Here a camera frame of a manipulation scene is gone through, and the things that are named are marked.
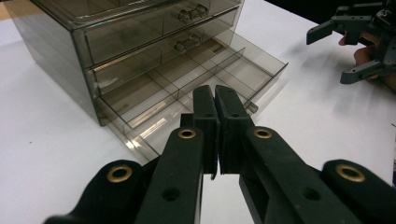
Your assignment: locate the smoked clear plastic drawer cabinet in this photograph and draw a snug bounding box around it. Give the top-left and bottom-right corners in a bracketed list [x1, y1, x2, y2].
[4, 0, 246, 127]

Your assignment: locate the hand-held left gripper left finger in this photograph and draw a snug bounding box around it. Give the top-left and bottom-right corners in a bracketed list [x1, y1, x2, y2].
[134, 84, 221, 224]

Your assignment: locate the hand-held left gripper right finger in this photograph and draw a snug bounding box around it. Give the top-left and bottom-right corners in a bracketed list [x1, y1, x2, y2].
[214, 85, 362, 224]

